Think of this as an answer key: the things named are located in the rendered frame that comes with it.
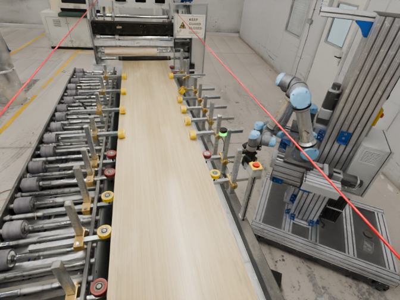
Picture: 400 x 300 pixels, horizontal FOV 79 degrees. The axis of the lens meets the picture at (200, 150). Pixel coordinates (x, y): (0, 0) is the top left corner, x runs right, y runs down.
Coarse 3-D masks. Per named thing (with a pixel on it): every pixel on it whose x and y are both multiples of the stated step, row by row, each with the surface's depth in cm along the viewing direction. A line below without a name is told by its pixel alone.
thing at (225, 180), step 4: (240, 176) 200; (244, 176) 201; (248, 176) 201; (212, 180) 194; (216, 180) 194; (220, 180) 195; (224, 180) 195; (228, 180) 196; (236, 180) 198; (240, 180) 199; (244, 180) 200; (216, 184) 195
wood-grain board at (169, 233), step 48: (144, 96) 289; (144, 144) 214; (192, 144) 218; (144, 192) 169; (192, 192) 172; (144, 240) 140; (192, 240) 142; (144, 288) 119; (192, 288) 121; (240, 288) 122
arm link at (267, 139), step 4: (268, 132) 177; (264, 136) 172; (268, 136) 172; (272, 136) 175; (264, 140) 171; (268, 140) 170; (272, 140) 170; (260, 144) 173; (264, 144) 172; (268, 144) 171; (272, 144) 171
